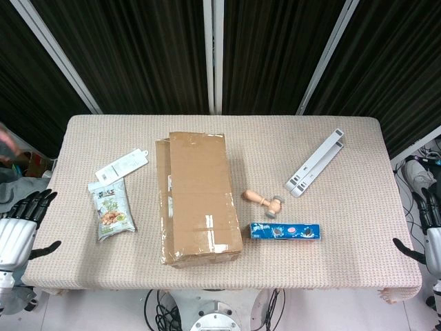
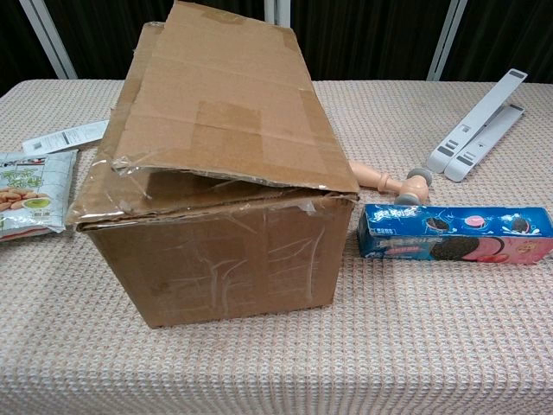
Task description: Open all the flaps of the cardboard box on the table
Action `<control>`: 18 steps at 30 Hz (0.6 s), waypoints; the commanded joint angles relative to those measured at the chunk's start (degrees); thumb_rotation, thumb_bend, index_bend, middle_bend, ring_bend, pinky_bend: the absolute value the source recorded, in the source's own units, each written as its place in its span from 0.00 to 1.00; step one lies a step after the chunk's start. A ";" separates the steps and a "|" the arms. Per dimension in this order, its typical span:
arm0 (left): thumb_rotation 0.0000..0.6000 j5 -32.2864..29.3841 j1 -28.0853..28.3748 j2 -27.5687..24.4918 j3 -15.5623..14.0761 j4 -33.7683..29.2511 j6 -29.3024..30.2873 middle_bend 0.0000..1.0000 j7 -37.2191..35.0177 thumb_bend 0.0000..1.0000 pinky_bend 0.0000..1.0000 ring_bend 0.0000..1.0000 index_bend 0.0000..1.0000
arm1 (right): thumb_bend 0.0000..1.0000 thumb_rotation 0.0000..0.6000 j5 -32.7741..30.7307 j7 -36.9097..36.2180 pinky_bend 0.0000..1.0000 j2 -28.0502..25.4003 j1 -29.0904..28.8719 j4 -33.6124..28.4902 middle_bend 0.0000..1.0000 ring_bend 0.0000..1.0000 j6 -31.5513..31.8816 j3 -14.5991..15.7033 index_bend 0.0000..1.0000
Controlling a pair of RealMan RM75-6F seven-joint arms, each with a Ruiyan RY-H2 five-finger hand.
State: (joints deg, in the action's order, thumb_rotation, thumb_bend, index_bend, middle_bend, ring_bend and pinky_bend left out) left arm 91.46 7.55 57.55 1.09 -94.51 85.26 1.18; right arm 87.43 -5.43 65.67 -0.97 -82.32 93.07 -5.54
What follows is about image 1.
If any white flat hang-tag package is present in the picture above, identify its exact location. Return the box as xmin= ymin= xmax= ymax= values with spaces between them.
xmin=94 ymin=148 xmax=150 ymax=183

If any white partition post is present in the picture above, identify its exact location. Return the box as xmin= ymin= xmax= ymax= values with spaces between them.
xmin=202 ymin=0 xmax=223 ymax=115
xmin=9 ymin=0 xmax=103 ymax=114
xmin=296 ymin=0 xmax=360 ymax=116

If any beige woven tablecloth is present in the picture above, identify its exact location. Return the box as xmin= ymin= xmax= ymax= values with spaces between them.
xmin=21 ymin=114 xmax=424 ymax=306

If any black cable bundle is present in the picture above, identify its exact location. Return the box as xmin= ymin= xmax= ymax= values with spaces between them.
xmin=143 ymin=288 xmax=182 ymax=331

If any green nut snack bag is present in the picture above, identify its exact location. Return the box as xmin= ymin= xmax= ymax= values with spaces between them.
xmin=87 ymin=178 xmax=138 ymax=243

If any blue Oreo cookie box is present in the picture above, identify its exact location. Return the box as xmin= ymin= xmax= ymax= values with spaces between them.
xmin=249 ymin=222 xmax=322 ymax=241

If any black curtain panel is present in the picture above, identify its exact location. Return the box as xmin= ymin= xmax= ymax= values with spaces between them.
xmin=30 ymin=0 xmax=212 ymax=115
xmin=304 ymin=0 xmax=441 ymax=160
xmin=0 ymin=0 xmax=93 ymax=159
xmin=221 ymin=0 xmax=346 ymax=116

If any white folding laptop stand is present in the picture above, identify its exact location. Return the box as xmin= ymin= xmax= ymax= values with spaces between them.
xmin=283 ymin=128 xmax=345 ymax=199

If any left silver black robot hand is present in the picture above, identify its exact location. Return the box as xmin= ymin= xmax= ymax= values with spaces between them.
xmin=0 ymin=189 xmax=62 ymax=273

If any brown cardboard box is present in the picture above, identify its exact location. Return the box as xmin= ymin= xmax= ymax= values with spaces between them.
xmin=154 ymin=130 xmax=244 ymax=269

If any person in grey clothing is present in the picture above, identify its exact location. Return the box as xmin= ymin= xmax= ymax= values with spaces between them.
xmin=0 ymin=122 xmax=52 ymax=214

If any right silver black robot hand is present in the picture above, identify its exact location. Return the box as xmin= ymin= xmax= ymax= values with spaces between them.
xmin=392 ymin=188 xmax=441 ymax=277

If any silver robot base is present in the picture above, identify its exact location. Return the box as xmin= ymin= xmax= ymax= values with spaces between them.
xmin=168 ymin=288 xmax=263 ymax=331

